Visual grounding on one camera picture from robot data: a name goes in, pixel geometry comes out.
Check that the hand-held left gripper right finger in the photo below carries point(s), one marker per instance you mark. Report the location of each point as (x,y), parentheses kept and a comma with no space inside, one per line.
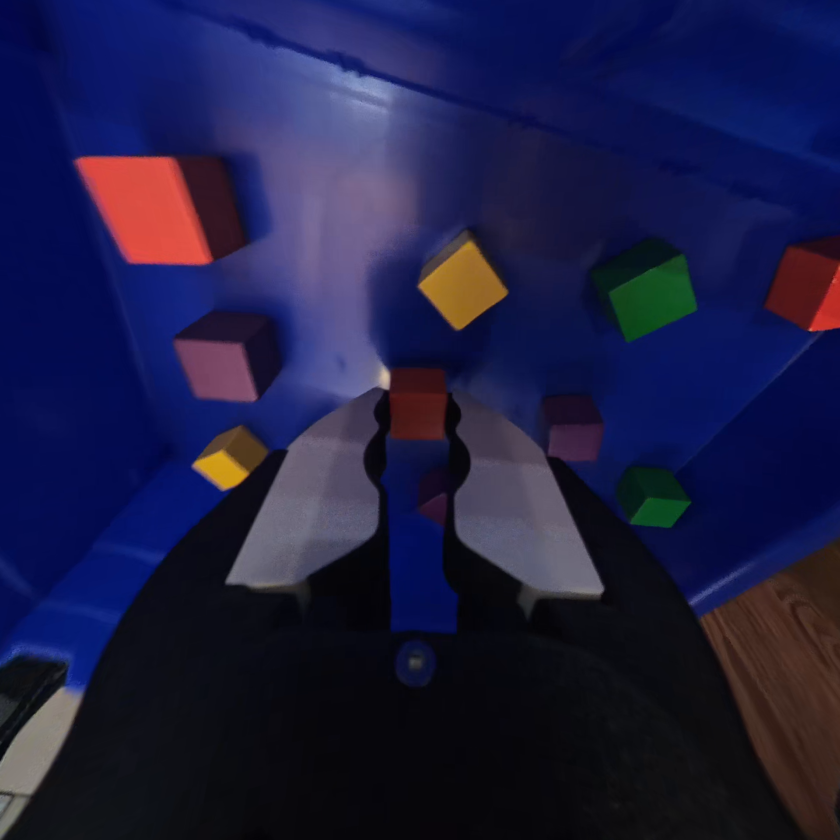
(525,518)

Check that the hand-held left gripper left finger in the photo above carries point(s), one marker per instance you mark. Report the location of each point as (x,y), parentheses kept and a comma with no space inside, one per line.
(308,512)

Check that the purple wooden cube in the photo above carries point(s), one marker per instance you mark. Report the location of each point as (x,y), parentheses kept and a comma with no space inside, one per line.
(216,371)
(434,499)
(574,439)

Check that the yellow wooden cube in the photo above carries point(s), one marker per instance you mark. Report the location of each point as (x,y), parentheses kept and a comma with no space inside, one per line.
(466,285)
(223,463)

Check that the green wooden cube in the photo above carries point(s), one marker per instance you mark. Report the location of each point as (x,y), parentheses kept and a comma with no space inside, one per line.
(656,505)
(649,298)

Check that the red wooden cube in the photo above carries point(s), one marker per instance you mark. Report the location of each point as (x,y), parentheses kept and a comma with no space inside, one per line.
(417,407)
(804,289)
(144,210)

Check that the blue plastic bin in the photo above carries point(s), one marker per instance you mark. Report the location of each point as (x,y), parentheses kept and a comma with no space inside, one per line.
(328,164)

